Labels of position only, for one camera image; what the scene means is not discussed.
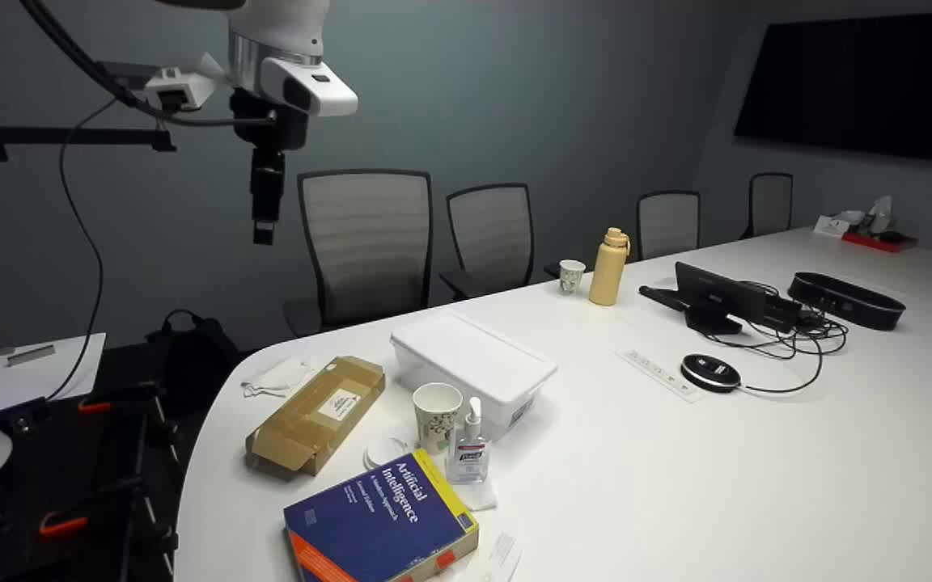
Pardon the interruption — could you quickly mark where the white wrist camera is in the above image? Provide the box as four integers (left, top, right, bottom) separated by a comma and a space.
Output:
144, 66, 219, 114

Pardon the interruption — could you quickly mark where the black round speakerphone puck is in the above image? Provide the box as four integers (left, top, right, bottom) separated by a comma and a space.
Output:
680, 351, 741, 395

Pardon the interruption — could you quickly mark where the tissue box on red tray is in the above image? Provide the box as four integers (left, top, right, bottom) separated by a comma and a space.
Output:
811, 192, 912, 252

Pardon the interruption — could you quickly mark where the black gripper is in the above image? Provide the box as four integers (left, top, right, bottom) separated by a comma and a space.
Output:
228, 91, 307, 246

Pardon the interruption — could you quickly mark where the brown cardboard box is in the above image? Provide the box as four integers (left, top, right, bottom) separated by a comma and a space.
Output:
245, 355, 386, 475

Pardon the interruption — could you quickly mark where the black cart with orange clamps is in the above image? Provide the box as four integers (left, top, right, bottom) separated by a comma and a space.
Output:
0, 395, 173, 582

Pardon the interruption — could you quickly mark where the small white cup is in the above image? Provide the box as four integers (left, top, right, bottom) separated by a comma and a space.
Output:
555, 259, 584, 293

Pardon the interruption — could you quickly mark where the black video soundbar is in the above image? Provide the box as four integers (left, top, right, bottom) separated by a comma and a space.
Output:
790, 272, 906, 330

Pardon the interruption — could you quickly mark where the tan squeeze bottle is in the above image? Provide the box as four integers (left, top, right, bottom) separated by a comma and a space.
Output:
589, 227, 632, 308

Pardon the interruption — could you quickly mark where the white paper cup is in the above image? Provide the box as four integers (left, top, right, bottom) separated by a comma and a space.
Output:
411, 382, 461, 452

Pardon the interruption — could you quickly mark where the white paper label strip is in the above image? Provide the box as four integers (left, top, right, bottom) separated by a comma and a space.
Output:
625, 348, 697, 404

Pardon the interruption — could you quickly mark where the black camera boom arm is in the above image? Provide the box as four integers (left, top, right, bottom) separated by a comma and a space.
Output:
0, 122, 173, 162

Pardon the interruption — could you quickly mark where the wall mounted black television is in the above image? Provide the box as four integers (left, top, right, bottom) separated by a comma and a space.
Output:
735, 11, 932, 162

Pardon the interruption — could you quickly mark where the grey mesh office chair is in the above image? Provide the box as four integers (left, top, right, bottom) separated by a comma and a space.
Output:
298, 167, 435, 330

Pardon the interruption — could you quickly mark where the white plastic lidded bin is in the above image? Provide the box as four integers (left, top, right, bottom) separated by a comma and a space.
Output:
391, 316, 555, 438

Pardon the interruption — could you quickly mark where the small clear sanitizer bottle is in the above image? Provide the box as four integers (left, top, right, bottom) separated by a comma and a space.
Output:
446, 396, 490, 483

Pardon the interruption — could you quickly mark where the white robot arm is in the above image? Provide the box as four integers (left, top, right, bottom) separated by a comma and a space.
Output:
162, 0, 360, 246

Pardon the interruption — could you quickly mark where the blue textbook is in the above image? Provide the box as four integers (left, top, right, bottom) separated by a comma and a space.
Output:
286, 449, 479, 582

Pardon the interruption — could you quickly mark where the black cable on table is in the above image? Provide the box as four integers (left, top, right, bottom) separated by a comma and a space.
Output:
703, 316, 850, 396

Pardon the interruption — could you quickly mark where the black backpack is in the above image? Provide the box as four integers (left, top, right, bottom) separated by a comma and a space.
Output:
148, 308, 244, 430

